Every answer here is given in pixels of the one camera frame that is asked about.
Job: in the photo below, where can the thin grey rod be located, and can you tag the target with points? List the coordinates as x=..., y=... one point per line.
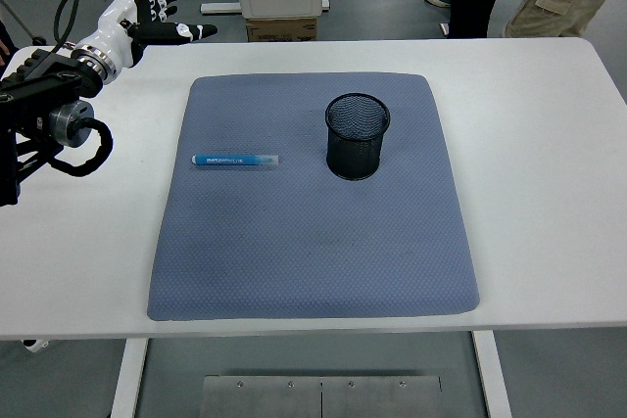
x=19, y=19

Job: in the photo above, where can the blue marker pen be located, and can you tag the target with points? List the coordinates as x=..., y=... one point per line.
x=225, y=160

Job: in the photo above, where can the blue-grey textured mat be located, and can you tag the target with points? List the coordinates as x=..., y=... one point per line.
x=294, y=242

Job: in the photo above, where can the white floor base bar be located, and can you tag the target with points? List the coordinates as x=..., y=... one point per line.
x=220, y=8

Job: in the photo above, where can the white table leg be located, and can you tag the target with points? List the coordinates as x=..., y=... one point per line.
x=491, y=379
x=128, y=379

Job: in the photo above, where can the small white black object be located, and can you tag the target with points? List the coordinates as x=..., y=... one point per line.
x=35, y=345

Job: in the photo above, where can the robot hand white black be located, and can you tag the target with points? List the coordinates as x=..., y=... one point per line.
x=115, y=29

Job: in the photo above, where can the brown cardboard box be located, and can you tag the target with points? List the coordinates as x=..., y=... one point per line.
x=281, y=29

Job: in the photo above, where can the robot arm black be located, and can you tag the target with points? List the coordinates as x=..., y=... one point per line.
x=44, y=85

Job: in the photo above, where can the black mesh pen holder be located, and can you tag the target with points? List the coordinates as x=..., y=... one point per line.
x=352, y=158

